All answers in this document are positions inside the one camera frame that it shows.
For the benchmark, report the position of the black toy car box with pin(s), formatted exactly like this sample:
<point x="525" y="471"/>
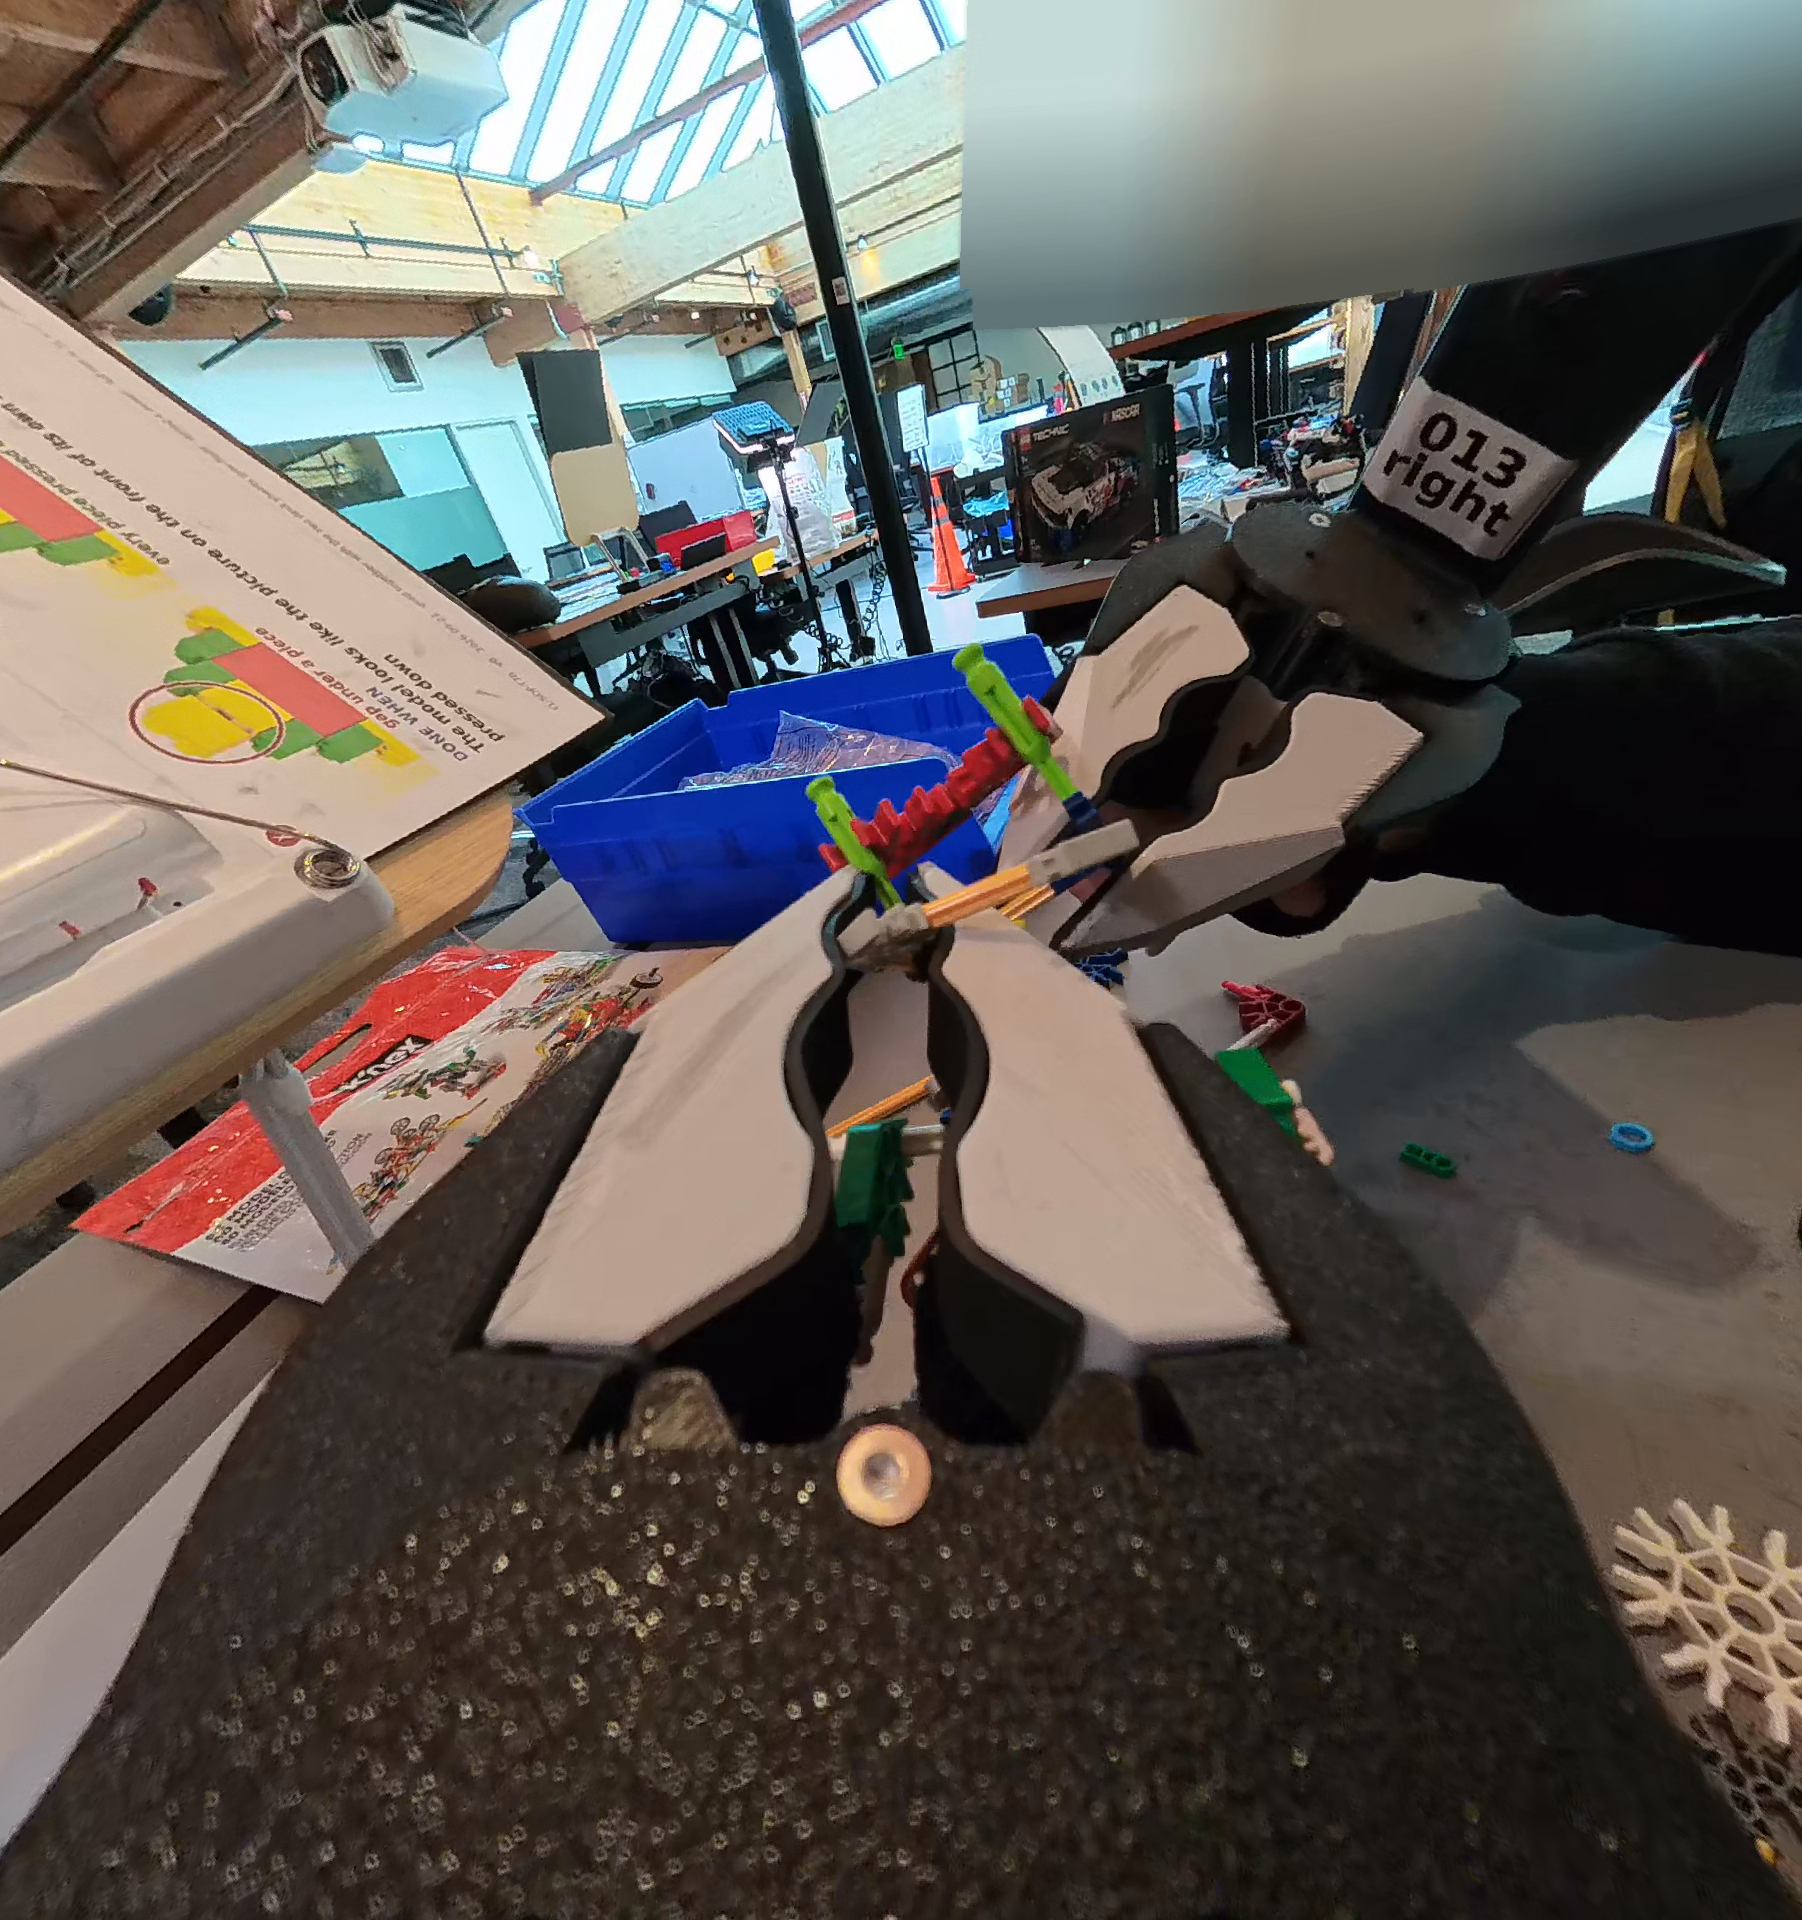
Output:
<point x="1088" y="474"/>

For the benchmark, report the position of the printed toy packet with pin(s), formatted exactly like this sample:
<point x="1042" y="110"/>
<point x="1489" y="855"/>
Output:
<point x="392" y="1097"/>

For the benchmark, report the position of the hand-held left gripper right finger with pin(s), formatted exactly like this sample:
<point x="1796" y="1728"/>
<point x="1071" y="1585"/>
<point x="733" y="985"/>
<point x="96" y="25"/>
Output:
<point x="1096" y="1170"/>

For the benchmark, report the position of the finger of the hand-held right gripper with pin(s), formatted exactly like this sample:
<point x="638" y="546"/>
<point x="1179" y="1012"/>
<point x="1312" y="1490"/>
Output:
<point x="1144" y="686"/>
<point x="1277" y="794"/>

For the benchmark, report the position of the blue plastic bin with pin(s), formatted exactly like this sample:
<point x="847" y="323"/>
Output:
<point x="692" y="855"/>

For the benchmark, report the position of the multicolour toy model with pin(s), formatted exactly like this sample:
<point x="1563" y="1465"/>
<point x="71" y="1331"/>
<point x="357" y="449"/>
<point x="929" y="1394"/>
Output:
<point x="872" y="1186"/>

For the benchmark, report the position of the black metal table leg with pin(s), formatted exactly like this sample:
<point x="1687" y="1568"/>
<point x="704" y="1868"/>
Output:
<point x="843" y="301"/>

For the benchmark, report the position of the instruction booklet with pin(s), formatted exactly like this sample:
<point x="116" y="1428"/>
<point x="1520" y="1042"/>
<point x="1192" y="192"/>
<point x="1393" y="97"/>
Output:
<point x="184" y="599"/>

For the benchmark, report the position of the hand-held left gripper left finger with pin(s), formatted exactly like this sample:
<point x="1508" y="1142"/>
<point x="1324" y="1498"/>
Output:
<point x="692" y="1170"/>

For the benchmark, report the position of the white ceiling projector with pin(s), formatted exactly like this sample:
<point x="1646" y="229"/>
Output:
<point x="392" y="62"/>

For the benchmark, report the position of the small green clip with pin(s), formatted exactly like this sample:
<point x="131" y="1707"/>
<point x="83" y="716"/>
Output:
<point x="1427" y="1159"/>

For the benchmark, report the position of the white snowflake connector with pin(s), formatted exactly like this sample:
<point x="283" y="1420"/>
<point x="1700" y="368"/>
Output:
<point x="1743" y="1620"/>

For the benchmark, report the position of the background work table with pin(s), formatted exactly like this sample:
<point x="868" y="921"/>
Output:
<point x="663" y="585"/>

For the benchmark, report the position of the clear plastic bag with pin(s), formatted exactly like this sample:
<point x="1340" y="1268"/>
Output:
<point x="812" y="744"/>

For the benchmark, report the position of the white page holder clip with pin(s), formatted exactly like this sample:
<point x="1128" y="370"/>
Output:
<point x="152" y="960"/>

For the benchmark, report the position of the orange rod blue connector frame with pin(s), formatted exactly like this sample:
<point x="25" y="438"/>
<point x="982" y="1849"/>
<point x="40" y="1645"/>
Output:
<point x="998" y="721"/>

